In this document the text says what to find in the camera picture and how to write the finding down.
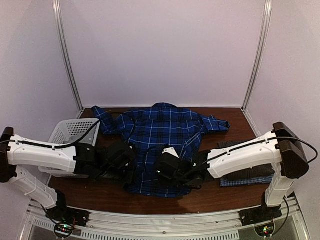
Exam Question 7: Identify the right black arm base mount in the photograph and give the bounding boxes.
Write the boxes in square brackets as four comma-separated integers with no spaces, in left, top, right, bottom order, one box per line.
[238,192,282,226]

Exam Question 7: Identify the right aluminium frame post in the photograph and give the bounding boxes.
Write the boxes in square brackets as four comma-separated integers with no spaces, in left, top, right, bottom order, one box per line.
[241,0,273,112]

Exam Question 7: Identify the left circuit board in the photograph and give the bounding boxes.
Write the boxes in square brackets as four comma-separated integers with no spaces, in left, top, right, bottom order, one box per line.
[53,222,75,238]

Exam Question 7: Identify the blue plaid long sleeve shirt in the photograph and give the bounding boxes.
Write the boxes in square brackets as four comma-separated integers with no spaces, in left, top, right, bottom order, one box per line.
[91,103,230,198]

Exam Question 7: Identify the circuit board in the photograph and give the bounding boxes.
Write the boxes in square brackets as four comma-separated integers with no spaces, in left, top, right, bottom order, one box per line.
[53,222,75,238]
[254,223,275,238]

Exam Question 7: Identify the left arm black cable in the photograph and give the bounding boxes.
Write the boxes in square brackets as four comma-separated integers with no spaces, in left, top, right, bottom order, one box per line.
[0,112,121,151]

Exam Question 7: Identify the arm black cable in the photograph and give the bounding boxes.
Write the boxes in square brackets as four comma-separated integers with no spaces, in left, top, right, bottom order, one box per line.
[144,134,317,176]
[0,112,121,151]

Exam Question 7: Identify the aluminium frame post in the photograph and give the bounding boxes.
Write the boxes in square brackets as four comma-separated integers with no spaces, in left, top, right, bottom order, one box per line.
[52,0,84,112]
[241,0,273,112]

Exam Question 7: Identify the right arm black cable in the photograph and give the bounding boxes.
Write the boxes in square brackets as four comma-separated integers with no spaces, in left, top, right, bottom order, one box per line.
[144,134,317,176]

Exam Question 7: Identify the white plastic laundry basket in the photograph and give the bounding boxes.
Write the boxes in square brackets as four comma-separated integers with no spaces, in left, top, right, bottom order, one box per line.
[38,118,100,179]

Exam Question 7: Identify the front aluminium rail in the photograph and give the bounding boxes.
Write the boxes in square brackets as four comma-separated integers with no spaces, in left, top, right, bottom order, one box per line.
[18,196,311,240]

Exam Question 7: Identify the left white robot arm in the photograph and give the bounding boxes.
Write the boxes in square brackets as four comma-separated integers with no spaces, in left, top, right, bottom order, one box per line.
[0,127,135,222]

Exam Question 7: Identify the left aluminium frame post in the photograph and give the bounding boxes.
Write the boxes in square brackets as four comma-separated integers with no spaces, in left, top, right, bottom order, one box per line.
[52,0,84,112]

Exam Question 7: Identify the right circuit board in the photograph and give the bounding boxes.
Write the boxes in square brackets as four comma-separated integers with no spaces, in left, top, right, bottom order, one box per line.
[254,223,275,238]

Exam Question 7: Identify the dark striped folded shirt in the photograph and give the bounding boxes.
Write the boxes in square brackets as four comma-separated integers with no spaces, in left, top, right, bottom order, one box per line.
[217,141,275,181]

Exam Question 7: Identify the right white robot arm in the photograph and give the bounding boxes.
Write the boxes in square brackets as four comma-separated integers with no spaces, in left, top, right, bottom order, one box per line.
[154,122,310,221]

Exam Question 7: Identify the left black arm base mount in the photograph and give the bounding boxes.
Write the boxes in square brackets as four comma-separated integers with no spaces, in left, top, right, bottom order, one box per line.
[46,190,90,227]

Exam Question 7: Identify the light blue checked folded shirt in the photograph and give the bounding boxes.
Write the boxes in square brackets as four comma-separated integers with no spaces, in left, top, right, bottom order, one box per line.
[220,174,274,187]

